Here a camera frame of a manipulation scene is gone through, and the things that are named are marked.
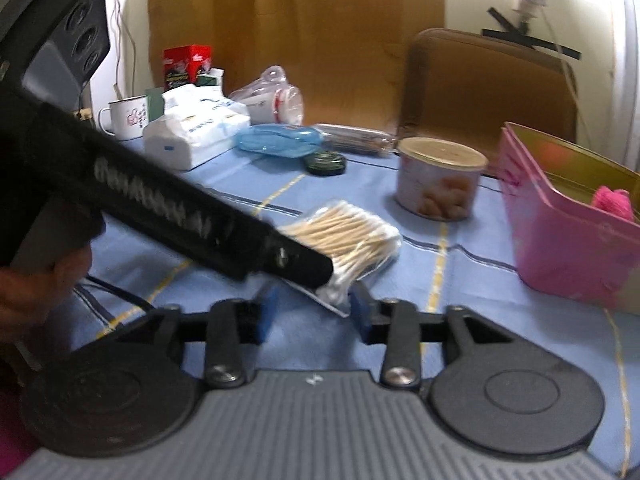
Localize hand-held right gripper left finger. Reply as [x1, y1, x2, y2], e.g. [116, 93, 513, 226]
[100, 282, 280, 390]

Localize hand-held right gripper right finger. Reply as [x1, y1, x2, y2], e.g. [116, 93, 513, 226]
[349, 284, 506, 390]

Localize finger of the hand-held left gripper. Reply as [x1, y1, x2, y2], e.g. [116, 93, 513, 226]
[270, 230, 335, 293]

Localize clear pack of cotton swabs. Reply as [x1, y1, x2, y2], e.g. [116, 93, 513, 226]
[276, 200, 404, 319]

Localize pink storage box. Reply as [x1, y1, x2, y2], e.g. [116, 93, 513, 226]
[497, 121, 640, 317]

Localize person's left hand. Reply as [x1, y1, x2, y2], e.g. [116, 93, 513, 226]
[0, 247, 94, 346]

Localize white enamel mug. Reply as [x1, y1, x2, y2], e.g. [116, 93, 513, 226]
[97, 96, 151, 141]

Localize white tissue pack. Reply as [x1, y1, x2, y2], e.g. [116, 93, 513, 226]
[162, 82, 248, 121]
[142, 102, 251, 171]

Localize small dark green box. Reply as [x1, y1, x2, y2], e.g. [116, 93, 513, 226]
[146, 87, 166, 123]

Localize blue checked tablecloth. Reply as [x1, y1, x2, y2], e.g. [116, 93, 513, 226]
[50, 125, 640, 480]

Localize round dark green tin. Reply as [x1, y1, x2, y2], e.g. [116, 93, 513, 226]
[302, 150, 347, 177]

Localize red printed box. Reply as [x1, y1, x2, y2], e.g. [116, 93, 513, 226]
[163, 45, 212, 92]

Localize green and white carton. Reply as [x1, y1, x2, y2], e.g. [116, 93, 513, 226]
[196, 67, 225, 89]

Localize blue face mask pack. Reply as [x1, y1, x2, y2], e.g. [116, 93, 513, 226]
[235, 124, 326, 160]

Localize clear pack of dark sticks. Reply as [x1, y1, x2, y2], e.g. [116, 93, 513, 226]
[312, 122, 401, 157]

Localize round snack tub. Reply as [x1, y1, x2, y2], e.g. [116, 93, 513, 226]
[394, 137, 489, 221]

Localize plastic bag with paper cups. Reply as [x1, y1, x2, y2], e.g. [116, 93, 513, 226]
[229, 65, 305, 126]

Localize brown wooden panel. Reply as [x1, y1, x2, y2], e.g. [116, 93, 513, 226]
[147, 0, 447, 137]

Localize brown chair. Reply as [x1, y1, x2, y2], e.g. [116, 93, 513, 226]
[397, 27, 579, 177]

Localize pink knitted cloth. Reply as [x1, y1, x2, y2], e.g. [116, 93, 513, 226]
[590, 185, 634, 224]

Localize black tape strips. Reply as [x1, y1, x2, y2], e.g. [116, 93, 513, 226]
[482, 7, 582, 61]

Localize thin black wall cable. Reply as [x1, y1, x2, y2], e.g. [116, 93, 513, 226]
[111, 0, 140, 102]

